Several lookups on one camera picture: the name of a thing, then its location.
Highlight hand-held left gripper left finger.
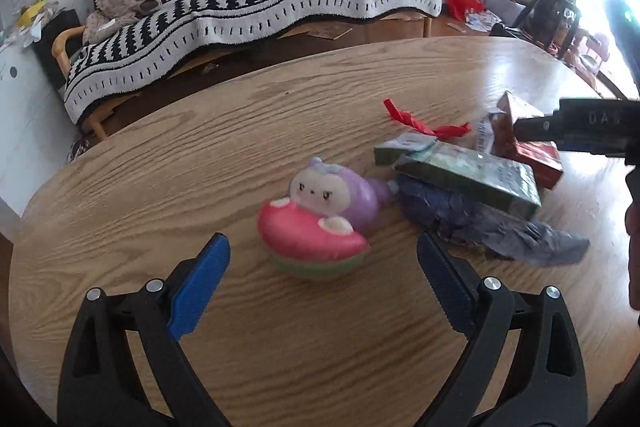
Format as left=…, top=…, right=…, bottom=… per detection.
left=57, top=232, right=232, bottom=427

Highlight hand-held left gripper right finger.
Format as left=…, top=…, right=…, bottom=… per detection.
left=416, top=232, right=588, bottom=427

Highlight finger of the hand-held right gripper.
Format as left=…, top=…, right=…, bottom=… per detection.
left=625, top=168, right=640, bottom=212
left=515, top=97, right=640, bottom=165

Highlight red cardboard box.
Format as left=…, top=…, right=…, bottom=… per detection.
left=492, top=91, right=564, bottom=190

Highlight pink and purple squishy toy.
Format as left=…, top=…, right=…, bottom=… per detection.
left=257, top=157, right=401, bottom=282

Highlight pink toy tricycle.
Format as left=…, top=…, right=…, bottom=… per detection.
left=570, top=29, right=613, bottom=80

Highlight crumpled purple-grey paper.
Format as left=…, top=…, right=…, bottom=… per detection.
left=397, top=174, right=591, bottom=268

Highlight black wooden chair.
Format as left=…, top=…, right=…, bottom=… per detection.
left=515, top=0, right=583, bottom=58

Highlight white crumpled wrapper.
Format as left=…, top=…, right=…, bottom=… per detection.
left=472, top=109, right=516, bottom=155

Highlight long green cardboard box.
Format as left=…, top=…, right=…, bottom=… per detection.
left=374, top=132, right=542, bottom=222

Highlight scattered floor papers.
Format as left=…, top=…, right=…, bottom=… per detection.
left=465, top=7, right=501, bottom=32

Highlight red ribbon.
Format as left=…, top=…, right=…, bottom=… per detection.
left=383, top=98, right=472, bottom=142

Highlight red plastic bag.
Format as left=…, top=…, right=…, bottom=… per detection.
left=445, top=0, right=485, bottom=22

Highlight white cabinet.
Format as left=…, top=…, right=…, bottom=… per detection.
left=0, top=0, right=71, bottom=248

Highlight black cabinet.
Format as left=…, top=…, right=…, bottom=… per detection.
left=32, top=8, right=83, bottom=90

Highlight black white striped sofa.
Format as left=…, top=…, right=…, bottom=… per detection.
left=62, top=0, right=443, bottom=125

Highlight beige clothing pile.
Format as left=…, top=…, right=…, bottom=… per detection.
left=81, top=0, right=161, bottom=45

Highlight white paper sheets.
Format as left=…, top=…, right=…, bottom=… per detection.
left=0, top=19, right=46, bottom=52

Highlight yellow-green box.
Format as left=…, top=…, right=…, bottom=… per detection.
left=17, top=0, right=48, bottom=28

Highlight wooden sofa frame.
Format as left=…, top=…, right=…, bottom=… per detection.
left=51, top=0, right=438, bottom=142

